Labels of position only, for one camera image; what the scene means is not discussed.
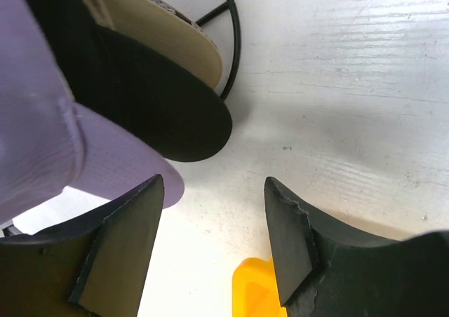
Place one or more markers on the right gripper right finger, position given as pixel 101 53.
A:
pixel 325 267

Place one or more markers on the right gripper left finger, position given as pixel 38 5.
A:
pixel 92 265

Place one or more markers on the purple baseball cap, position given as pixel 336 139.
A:
pixel 49 141

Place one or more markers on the black baseball cap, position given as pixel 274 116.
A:
pixel 133 85

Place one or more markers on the beige baseball cap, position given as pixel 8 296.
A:
pixel 161 27

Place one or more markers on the yellow plastic tray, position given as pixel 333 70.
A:
pixel 254 290

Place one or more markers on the black wire hat stand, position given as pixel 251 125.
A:
pixel 220 20

